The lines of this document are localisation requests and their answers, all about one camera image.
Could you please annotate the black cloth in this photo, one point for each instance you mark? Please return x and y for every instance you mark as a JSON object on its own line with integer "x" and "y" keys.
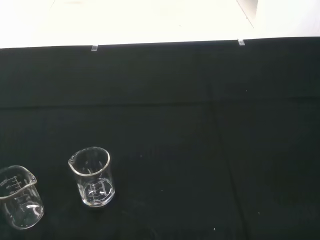
{"x": 175, "y": 112}

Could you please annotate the clear tape piece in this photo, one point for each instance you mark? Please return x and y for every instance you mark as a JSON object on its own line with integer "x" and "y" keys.
{"x": 240, "y": 42}
{"x": 94, "y": 47}

